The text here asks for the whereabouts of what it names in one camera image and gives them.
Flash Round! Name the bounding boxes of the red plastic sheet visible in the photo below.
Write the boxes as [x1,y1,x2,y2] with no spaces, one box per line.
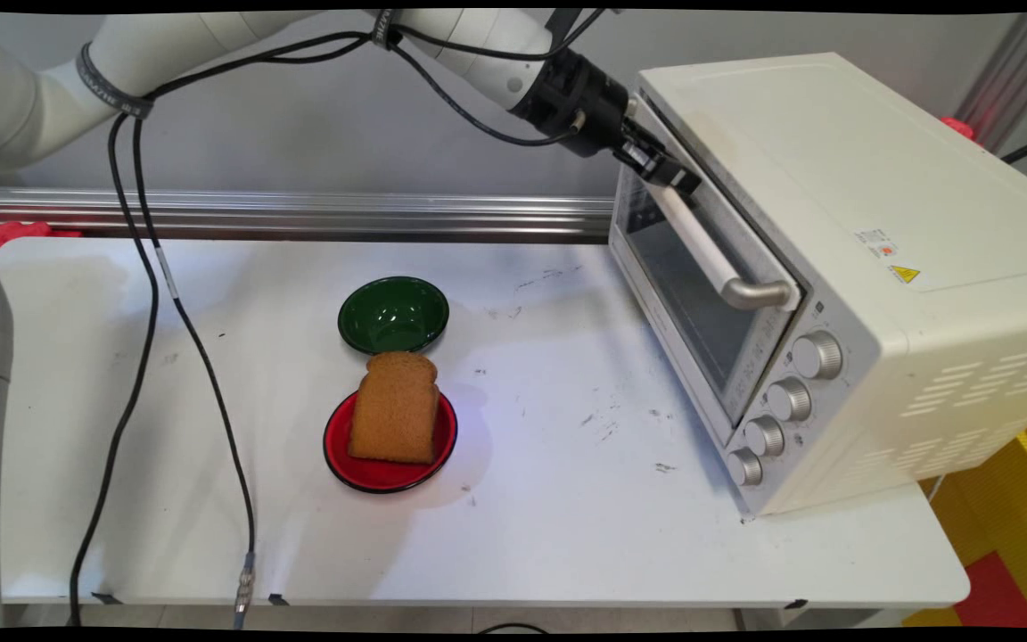
[0,221,82,258]

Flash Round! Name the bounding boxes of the cream toaster oven body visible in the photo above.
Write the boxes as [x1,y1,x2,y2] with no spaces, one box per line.
[607,53,1027,516]

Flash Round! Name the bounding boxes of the aluminium profile post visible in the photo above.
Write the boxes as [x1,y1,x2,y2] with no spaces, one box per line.
[955,13,1027,152]

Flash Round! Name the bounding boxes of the brown bread slice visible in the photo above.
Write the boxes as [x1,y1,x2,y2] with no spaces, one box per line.
[349,350,440,465]

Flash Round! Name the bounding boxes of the oven glass door with handle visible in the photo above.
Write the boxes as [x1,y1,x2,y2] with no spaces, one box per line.
[607,94,809,447]

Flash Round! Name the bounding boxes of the silver oven knob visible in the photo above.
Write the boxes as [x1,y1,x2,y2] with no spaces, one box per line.
[767,377,813,423]
[743,416,785,457]
[727,449,764,487]
[793,332,844,381]

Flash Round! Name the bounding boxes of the red plate with black rim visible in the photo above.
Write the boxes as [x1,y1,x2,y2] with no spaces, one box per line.
[324,390,458,494]

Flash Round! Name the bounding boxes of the yellow foam floor mat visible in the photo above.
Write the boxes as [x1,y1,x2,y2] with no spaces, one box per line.
[901,410,1027,627]

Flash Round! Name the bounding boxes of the black cable with metal connector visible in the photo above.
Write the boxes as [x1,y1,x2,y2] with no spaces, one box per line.
[132,114,258,630]

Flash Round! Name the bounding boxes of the red foam floor mat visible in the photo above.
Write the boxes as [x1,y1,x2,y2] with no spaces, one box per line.
[955,553,1027,630]

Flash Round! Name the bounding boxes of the dark green bowl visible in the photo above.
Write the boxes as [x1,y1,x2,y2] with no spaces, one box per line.
[338,276,450,355]

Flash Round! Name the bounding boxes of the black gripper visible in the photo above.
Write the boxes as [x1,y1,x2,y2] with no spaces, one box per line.
[509,49,702,195]

